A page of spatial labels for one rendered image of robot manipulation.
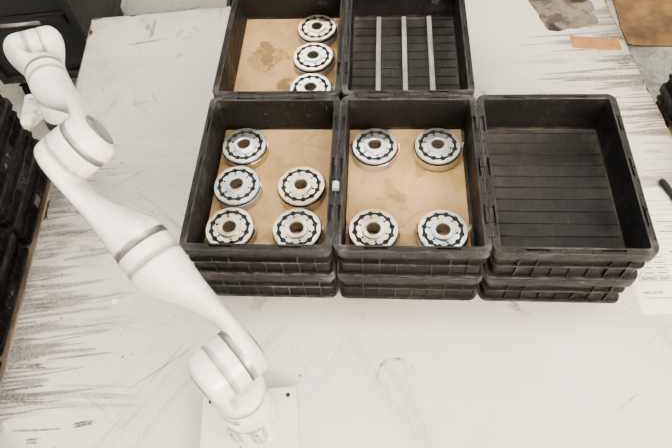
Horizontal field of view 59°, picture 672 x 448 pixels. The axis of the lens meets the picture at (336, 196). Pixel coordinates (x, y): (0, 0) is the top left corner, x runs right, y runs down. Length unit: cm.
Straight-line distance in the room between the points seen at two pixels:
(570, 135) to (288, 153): 65
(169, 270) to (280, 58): 83
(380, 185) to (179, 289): 56
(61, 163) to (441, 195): 76
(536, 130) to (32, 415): 125
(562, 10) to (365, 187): 94
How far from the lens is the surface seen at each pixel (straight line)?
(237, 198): 131
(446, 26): 169
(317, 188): 129
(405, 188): 132
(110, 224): 97
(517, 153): 141
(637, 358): 139
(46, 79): 115
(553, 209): 134
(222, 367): 92
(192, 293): 94
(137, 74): 188
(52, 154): 102
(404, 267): 120
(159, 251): 95
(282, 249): 114
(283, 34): 168
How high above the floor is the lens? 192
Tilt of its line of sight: 56 degrees down
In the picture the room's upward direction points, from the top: 6 degrees counter-clockwise
